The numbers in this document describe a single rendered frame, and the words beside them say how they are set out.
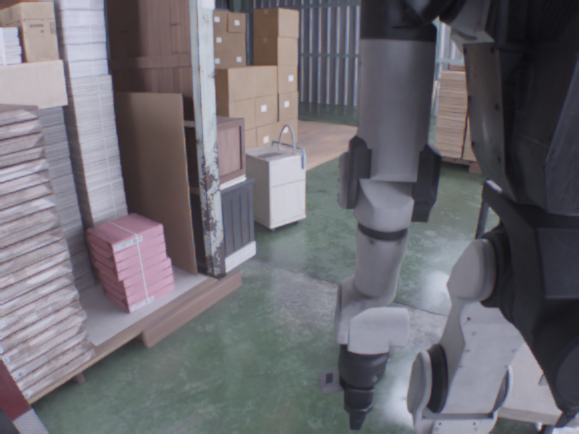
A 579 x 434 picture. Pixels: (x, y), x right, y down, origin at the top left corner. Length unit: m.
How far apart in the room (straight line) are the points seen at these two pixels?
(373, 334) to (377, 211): 0.23
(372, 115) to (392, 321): 0.34
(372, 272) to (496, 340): 0.28
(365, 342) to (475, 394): 0.28
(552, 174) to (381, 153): 0.19
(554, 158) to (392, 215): 0.21
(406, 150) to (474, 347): 0.40
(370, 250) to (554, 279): 0.23
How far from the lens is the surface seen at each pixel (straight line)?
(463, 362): 0.78
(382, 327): 0.67
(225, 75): 4.29
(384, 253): 0.55
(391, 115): 0.47
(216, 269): 2.25
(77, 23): 2.09
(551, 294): 0.48
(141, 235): 1.92
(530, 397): 1.56
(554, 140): 0.40
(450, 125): 4.83
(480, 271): 0.58
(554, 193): 0.44
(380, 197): 0.52
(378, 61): 0.47
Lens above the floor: 1.22
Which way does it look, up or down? 23 degrees down
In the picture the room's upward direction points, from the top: straight up
